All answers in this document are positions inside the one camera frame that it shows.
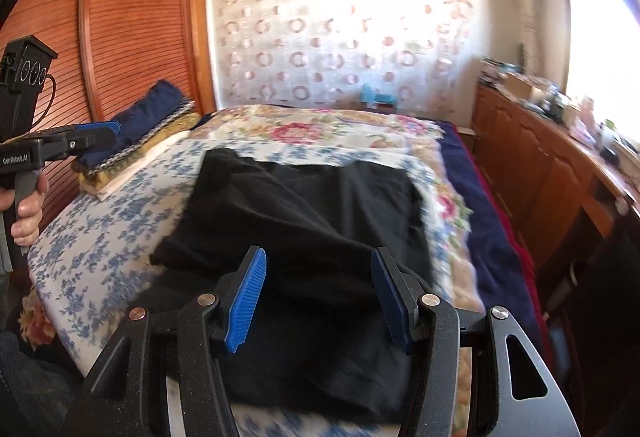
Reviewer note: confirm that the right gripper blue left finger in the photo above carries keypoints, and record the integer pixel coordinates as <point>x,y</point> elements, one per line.
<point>241,298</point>

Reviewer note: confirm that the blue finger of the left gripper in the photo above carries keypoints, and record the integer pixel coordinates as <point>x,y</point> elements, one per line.
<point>97,136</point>

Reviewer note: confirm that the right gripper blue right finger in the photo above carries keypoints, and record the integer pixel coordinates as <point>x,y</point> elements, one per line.
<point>399,293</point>

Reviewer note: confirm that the black printed t-shirt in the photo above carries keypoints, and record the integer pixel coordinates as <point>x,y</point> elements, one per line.
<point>318,340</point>

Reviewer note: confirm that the person's left hand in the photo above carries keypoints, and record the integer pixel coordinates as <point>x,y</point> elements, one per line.
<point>25,229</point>

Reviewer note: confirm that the navy folded blanket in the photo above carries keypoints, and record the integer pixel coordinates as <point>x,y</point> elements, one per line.
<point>161,103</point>

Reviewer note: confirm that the yellow folded blanket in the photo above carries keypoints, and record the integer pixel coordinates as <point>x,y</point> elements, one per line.
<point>110,175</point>

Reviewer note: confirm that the navy bed cover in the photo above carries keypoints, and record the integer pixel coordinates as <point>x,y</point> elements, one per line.
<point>503,268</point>

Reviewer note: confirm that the blue white floral sheet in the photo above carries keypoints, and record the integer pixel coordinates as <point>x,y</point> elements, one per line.
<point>93,260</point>

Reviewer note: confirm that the wooden low cabinet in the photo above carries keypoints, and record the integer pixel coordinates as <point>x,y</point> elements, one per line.
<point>560,196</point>

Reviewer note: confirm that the sheer circle pattern curtain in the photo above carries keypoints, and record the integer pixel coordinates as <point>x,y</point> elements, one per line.
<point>319,53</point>

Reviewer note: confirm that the cardboard box on cabinet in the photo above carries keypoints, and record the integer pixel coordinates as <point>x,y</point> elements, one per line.
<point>520,87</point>

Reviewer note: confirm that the wooden framed window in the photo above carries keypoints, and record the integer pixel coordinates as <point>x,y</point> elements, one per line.
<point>604,62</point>

